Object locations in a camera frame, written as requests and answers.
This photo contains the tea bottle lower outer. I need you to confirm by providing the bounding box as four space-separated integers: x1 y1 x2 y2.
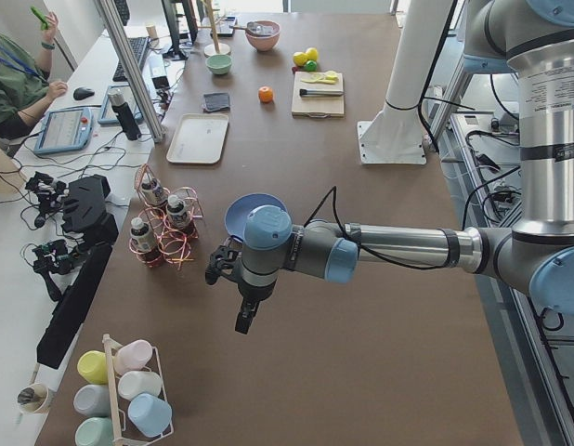
130 216 163 268

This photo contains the pink bowl with ice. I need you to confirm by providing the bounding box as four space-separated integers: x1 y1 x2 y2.
245 20 280 52

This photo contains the tea bottle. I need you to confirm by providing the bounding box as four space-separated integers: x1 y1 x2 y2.
140 177 167 206
166 194 190 230
130 216 163 268

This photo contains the cream rabbit tray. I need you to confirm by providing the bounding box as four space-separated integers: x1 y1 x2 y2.
166 113 228 164

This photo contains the paper cup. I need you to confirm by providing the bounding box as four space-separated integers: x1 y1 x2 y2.
17 383 52 414

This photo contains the teach pendant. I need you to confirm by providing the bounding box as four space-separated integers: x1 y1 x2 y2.
33 107 93 155
97 84 144 125

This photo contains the yellow cup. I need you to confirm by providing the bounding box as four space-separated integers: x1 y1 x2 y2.
77 350 108 385

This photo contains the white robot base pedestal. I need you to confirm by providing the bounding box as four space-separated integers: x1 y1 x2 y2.
358 1 456 164

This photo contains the grey cup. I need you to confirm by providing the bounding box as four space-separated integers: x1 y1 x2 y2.
73 384 111 417

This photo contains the tea bottle top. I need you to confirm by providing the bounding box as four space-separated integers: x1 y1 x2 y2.
140 177 167 206

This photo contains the thick lemon half slice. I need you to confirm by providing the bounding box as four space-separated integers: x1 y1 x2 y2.
323 71 339 83

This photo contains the mint green cup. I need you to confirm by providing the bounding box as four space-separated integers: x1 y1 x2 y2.
74 417 113 446

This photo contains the grey folded cloth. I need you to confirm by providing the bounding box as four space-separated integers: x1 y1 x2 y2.
202 92 230 112

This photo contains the tea bottle lower middle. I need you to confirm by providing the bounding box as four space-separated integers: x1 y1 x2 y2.
166 194 190 230

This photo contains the yellow lemon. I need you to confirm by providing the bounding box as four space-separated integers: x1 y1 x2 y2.
293 52 308 67
305 47 319 61

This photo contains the blue cup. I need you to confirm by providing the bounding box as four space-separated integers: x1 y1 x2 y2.
127 393 173 438

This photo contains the yellow lemon near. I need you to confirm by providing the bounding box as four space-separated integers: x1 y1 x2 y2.
293 52 308 67

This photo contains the copper wire bottle rack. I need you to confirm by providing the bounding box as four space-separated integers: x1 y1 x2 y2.
128 164 203 269

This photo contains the white wire cup rack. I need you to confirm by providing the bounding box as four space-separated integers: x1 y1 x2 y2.
102 334 175 445

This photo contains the teach pendant far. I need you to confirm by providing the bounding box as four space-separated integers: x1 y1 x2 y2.
97 84 144 125

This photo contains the blue plate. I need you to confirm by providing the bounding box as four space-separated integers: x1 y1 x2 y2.
224 192 289 244

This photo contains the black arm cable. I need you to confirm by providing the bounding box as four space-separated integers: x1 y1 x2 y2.
305 185 450 271

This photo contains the white cup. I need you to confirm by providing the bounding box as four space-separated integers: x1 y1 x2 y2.
117 371 163 400

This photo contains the wooden cutting board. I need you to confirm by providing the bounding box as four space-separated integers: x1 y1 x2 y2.
291 72 345 118

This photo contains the black keyboard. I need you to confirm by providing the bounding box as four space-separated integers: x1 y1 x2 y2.
111 35 151 83

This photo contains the green lime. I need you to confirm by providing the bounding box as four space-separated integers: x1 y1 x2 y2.
303 59 318 72

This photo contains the yellow plastic knife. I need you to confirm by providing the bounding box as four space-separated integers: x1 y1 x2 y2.
300 76 338 85

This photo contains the green bowl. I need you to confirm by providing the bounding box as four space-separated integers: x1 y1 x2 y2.
205 54 232 75

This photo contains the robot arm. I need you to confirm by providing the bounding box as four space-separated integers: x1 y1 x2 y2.
231 1 574 333

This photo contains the pink cup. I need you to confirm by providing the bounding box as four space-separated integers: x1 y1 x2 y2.
113 339 152 374

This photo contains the black computer mouse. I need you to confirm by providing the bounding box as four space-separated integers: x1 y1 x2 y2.
72 87 95 101

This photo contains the orange mandarin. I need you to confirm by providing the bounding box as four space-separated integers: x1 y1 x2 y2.
257 85 274 103

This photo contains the aluminium frame post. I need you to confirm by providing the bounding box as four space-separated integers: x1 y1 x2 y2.
94 0 164 143

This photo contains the yellow lemon far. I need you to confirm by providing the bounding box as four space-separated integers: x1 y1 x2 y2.
305 47 319 61

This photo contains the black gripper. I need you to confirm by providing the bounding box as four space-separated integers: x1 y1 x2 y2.
235 283 268 334

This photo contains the black bottle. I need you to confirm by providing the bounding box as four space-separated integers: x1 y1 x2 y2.
108 89 141 141

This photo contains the wooden stand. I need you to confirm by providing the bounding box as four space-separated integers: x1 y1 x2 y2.
199 0 231 57

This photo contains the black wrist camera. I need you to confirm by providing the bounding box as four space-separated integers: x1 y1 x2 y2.
204 245 241 285

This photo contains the steel muddler black tip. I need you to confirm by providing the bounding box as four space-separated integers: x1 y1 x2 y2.
299 88 344 98

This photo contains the teach pendant near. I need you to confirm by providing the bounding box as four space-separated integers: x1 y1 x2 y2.
33 107 93 155

